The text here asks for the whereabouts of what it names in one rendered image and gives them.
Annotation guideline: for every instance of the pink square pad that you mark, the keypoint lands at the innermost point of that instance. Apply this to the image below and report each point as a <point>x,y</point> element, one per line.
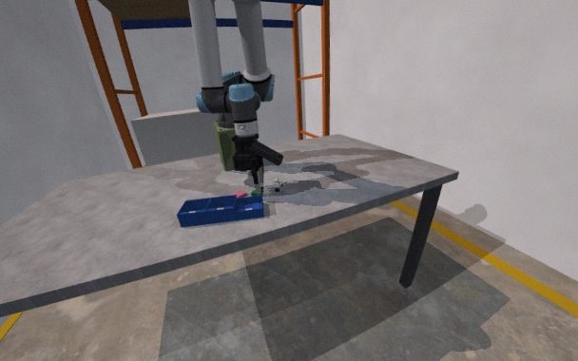
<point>239,194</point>

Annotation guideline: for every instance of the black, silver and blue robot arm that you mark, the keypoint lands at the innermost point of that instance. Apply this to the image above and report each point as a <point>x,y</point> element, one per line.
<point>219,90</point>

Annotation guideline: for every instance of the blue rack of bins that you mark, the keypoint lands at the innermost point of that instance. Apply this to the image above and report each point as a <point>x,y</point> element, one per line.
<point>221,209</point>

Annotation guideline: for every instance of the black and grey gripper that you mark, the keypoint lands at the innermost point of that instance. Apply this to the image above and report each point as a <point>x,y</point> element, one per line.
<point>248,160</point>

